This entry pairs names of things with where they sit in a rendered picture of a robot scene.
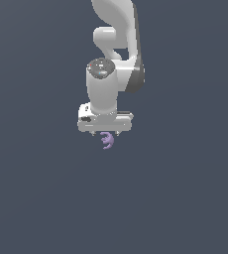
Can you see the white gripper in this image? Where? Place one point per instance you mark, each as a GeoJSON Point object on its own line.
{"type": "Point", "coordinates": [102, 122]}

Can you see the small purple curled object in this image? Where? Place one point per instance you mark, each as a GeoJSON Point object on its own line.
{"type": "Point", "coordinates": [108, 140]}

